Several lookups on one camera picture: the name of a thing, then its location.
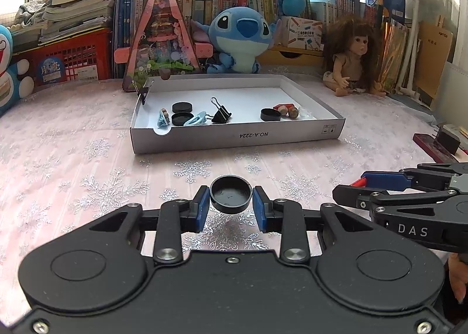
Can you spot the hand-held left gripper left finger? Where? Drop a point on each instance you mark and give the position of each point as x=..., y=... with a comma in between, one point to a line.
x=203, y=209

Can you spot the wooden drawer box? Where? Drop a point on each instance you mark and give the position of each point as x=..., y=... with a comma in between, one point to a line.
x=292, y=58

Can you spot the white cardboard box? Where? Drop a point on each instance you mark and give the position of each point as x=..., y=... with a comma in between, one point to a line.
x=237, y=136

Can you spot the pink snowflake tablecloth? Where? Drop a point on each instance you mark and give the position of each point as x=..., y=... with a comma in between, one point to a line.
x=73, y=155

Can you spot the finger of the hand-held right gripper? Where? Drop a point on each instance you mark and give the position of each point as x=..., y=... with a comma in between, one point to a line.
x=351, y=195
x=384, y=180

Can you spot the red plastic piece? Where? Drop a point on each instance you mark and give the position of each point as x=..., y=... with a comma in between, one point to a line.
x=285, y=105
x=359, y=182

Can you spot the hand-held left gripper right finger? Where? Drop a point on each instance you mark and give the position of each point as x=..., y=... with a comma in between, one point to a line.
x=260, y=209

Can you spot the stack of books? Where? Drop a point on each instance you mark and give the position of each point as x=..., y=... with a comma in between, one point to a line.
x=80, y=1

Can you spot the black round cup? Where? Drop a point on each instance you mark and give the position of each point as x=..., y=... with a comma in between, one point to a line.
x=270, y=115

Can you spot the brown nut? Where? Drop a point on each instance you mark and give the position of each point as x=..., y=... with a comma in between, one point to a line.
x=283, y=111
x=294, y=112

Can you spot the shiny gold foil sheets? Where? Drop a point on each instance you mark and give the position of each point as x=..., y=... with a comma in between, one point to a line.
x=393, y=52

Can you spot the white plastic pipe frame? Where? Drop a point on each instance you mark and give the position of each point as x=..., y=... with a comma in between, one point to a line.
x=413, y=45

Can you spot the grey patterned cloth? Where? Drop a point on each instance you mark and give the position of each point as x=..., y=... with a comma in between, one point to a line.
x=31, y=12

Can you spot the red plastic crate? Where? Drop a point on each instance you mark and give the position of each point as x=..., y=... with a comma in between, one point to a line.
x=84, y=52

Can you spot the person's right hand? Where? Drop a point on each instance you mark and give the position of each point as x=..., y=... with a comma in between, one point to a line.
x=459, y=277

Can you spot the blue cat plush toy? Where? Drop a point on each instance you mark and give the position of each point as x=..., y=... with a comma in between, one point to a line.
x=11, y=74

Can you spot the brown paper envelope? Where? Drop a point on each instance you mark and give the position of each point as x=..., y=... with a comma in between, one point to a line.
x=435, y=49

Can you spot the blue plastic clip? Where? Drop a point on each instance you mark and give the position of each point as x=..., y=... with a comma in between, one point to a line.
x=195, y=119
x=162, y=120

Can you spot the black round cap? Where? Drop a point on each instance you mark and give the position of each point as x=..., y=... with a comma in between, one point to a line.
x=180, y=119
x=182, y=106

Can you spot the wide black round lid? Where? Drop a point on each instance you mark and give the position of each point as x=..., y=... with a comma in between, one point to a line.
x=231, y=197

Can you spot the small black binder clip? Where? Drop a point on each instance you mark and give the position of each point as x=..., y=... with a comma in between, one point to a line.
x=143, y=94

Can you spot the pink triangular house model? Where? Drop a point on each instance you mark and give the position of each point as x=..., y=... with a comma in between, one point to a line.
x=161, y=38

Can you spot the black power adapter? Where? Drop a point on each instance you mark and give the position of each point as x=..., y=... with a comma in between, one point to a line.
x=448, y=140

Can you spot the long-haired doll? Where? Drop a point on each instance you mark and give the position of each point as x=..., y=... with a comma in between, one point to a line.
x=351, y=49

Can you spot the colourful printed cardboard box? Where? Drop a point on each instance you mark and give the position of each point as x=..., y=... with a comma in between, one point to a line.
x=303, y=34

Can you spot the blue alien plush toy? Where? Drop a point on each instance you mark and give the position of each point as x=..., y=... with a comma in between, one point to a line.
x=237, y=27

